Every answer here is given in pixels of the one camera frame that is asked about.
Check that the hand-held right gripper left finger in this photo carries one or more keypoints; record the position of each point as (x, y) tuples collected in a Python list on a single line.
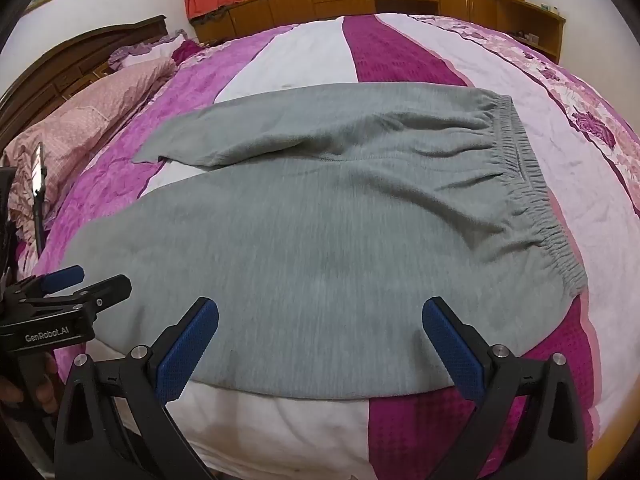
[(187, 355)]

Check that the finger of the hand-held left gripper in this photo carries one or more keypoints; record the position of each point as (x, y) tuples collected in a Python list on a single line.
[(62, 278), (107, 292)]

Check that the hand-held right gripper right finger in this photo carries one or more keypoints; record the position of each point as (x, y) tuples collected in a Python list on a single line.
[(452, 355)]

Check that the grey pants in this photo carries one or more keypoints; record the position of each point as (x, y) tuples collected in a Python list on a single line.
[(325, 240)]

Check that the person's left hand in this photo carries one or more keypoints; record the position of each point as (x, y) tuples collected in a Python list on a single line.
[(47, 385)]

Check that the black phone holder stick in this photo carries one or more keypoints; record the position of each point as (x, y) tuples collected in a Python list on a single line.
[(41, 220)]

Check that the smartphone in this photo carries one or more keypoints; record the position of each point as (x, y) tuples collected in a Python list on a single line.
[(37, 170)]

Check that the pink pillow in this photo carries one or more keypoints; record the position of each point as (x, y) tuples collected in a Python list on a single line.
[(75, 120)]

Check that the dark wooden headboard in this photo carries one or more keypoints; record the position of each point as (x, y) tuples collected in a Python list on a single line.
[(60, 65)]

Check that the lilac ruffled pillow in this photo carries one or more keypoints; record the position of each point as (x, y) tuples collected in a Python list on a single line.
[(150, 50)]

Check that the purple and white bedspread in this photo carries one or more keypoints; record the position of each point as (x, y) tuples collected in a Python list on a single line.
[(400, 50)]

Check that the wooden wall cabinet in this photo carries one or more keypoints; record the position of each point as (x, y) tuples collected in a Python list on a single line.
[(390, 2)]

